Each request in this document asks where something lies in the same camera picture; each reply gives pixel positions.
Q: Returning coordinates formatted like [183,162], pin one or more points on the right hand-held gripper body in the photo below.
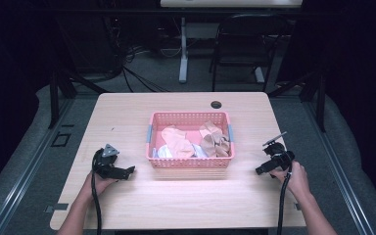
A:
[279,155]

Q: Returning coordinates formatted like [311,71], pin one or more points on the light blue cloth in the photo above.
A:
[199,151]

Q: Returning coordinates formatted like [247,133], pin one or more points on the white desk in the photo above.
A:
[209,3]

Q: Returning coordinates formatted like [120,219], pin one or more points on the pink sock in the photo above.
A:
[178,142]

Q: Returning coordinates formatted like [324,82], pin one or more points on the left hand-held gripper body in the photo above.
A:
[105,163]

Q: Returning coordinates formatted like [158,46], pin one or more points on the black folding chair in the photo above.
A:
[246,39]

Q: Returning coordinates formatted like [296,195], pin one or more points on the person's right hand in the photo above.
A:
[295,181]

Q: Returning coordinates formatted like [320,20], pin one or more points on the tan brown sock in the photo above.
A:
[216,142]

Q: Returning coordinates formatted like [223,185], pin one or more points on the square floor socket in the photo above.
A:
[61,139]

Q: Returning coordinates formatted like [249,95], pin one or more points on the pink plastic basket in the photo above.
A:
[189,119]

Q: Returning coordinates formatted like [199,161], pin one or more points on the person's left hand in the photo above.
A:
[99,185]

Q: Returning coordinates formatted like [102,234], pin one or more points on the black metal stand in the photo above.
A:
[316,94]
[60,88]

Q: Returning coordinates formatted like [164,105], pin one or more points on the white cloth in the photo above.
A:
[164,152]

